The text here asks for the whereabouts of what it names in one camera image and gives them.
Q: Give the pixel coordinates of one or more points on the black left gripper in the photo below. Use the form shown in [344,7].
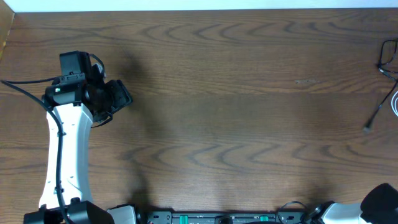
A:
[119,94]

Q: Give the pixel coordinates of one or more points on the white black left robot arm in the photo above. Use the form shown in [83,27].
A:
[73,108]

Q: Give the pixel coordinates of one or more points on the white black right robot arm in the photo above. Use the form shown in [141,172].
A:
[378,207]

